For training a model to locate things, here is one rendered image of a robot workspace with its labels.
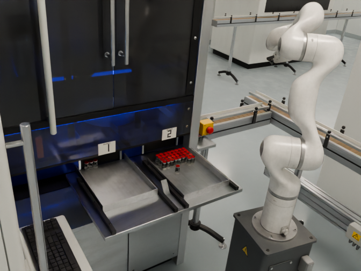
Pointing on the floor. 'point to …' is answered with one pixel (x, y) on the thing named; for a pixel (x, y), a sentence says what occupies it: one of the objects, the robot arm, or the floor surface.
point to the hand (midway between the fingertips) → (280, 60)
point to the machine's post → (201, 62)
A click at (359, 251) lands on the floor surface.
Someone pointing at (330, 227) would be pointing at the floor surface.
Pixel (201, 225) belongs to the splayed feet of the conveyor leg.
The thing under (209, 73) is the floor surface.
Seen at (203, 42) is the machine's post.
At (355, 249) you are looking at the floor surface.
